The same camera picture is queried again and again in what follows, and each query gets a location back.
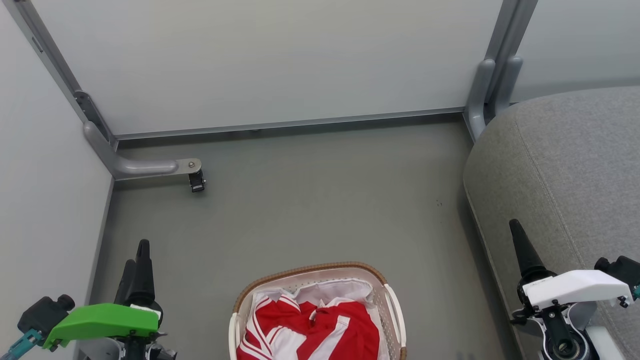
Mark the white laundry basket brown rim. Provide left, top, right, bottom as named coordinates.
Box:
left=228, top=261, right=407, bottom=360

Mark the grey partition corner post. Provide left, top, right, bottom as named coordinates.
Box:
left=2, top=0, right=119, bottom=151

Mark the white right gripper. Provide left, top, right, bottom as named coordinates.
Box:
left=509, top=219, right=635, bottom=323

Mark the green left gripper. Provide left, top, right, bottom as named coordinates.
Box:
left=42, top=239, right=177, bottom=360

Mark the teal left cable connector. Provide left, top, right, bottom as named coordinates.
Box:
left=0, top=329, right=44, bottom=360

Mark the white cloth basket liner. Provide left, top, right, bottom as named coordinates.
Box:
left=249, top=278, right=392, bottom=360

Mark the grey partition foot bar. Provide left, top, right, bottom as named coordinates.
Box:
left=83, top=121, right=203, bottom=181

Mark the grey partition bottom rail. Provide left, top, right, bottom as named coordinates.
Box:
left=115, top=107, right=467, bottom=141

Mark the grey double partition post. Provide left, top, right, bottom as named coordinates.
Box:
left=462, top=0, right=539, bottom=142

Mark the grey fabric sofa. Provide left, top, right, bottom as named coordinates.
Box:
left=462, top=86, right=640, bottom=360

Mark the black caster wheel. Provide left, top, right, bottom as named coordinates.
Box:
left=188, top=169, right=207, bottom=194

